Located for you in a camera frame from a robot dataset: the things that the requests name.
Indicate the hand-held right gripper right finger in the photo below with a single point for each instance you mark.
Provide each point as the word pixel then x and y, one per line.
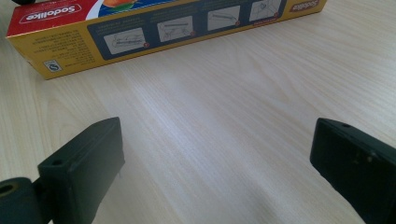
pixel 358 168

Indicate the black object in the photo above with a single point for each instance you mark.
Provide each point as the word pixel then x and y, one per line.
pixel 24 1

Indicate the long yellow red cardboard box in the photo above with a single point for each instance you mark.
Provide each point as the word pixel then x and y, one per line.
pixel 74 37

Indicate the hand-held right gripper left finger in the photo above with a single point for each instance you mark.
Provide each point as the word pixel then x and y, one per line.
pixel 84 168

